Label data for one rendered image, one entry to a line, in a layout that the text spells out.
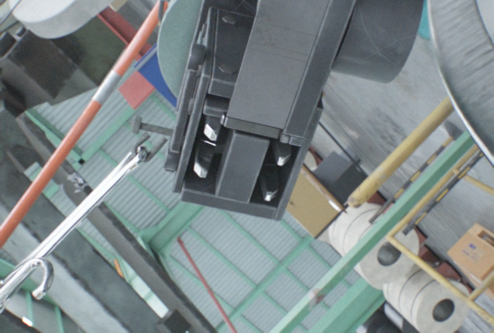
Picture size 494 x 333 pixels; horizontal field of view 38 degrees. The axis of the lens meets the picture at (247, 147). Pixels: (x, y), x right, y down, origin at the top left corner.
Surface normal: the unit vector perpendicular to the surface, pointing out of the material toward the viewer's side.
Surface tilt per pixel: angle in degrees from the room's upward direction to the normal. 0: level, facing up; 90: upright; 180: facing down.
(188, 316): 33
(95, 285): 140
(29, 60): 123
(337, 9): 65
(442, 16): 93
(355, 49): 56
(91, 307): 50
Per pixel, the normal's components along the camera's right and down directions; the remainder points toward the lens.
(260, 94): 0.00, 0.57
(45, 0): -0.43, -0.44
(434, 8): -0.64, -0.62
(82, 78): -0.37, 0.76
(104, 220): -0.57, 0.59
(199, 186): 0.26, -0.80
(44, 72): 0.67, -0.14
